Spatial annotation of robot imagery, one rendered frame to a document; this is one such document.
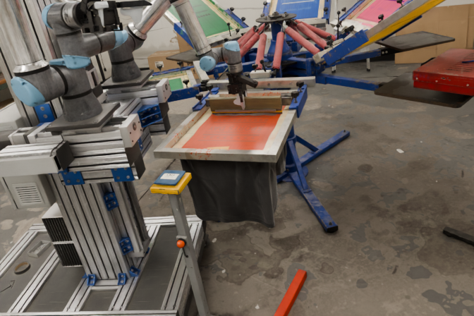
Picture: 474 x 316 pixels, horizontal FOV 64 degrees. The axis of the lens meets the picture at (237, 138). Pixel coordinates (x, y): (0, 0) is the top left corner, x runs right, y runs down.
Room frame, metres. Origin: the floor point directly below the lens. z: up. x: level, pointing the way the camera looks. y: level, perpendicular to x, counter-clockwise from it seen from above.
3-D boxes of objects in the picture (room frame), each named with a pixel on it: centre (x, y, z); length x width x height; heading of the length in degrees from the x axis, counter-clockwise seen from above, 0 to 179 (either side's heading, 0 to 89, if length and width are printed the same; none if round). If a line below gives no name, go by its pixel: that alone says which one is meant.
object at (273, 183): (1.73, -0.19, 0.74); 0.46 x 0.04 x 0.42; 158
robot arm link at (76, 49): (1.23, 0.45, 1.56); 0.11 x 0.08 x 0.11; 145
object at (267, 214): (1.58, 0.09, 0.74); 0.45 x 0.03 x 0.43; 68
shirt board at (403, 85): (2.31, -0.83, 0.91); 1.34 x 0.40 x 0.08; 38
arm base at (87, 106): (1.48, 0.60, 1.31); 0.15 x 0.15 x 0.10
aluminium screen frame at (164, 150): (1.85, -0.02, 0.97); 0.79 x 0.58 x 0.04; 158
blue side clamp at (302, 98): (1.97, -0.37, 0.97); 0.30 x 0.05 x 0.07; 158
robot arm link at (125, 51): (1.97, 0.52, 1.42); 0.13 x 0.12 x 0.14; 167
